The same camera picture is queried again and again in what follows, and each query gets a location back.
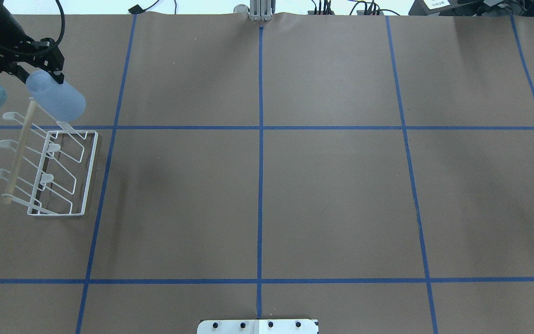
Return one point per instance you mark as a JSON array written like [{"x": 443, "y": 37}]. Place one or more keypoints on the light blue plastic cup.
[{"x": 61, "y": 101}]

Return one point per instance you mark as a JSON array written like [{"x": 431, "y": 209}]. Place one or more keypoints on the white wire cup holder rack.
[{"x": 52, "y": 168}]

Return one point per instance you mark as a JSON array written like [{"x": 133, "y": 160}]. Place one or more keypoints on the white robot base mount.
[{"x": 259, "y": 326}]

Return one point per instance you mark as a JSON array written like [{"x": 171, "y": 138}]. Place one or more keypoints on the aluminium frame post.
[{"x": 261, "y": 10}]

